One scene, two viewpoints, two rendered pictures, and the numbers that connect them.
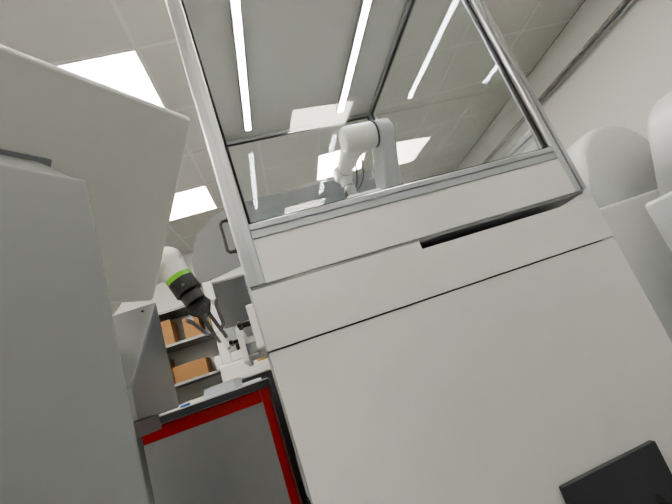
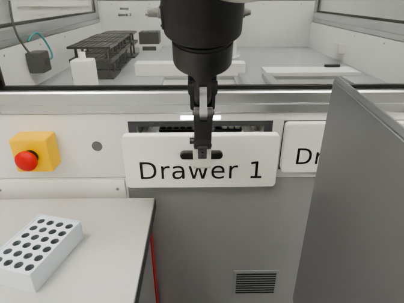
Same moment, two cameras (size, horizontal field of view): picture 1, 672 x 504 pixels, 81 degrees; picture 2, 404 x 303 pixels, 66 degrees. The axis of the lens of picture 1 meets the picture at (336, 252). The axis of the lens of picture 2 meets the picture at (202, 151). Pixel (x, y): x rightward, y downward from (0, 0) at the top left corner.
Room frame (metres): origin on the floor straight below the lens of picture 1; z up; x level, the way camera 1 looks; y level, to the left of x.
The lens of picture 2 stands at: (1.24, 0.92, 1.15)
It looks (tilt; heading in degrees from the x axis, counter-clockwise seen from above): 26 degrees down; 283
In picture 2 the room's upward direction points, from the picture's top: straight up
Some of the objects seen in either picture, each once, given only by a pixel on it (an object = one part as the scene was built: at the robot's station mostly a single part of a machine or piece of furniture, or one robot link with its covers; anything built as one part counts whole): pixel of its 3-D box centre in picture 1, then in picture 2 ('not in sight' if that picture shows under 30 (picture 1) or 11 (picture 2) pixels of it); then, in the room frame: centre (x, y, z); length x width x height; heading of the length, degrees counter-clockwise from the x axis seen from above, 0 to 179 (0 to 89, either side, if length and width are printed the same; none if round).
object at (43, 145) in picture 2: not in sight; (35, 152); (1.69, 0.45, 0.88); 0.07 x 0.05 x 0.07; 14
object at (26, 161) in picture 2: not in sight; (27, 160); (1.69, 0.48, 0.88); 0.04 x 0.03 x 0.04; 14
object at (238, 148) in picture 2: (245, 348); (201, 160); (1.37, 0.40, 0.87); 0.29 x 0.02 x 0.11; 14
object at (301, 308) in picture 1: (390, 299); (210, 87); (1.46, -0.13, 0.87); 1.02 x 0.95 x 0.14; 14
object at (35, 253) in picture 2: (223, 388); (38, 249); (1.60, 0.60, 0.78); 0.12 x 0.08 x 0.04; 89
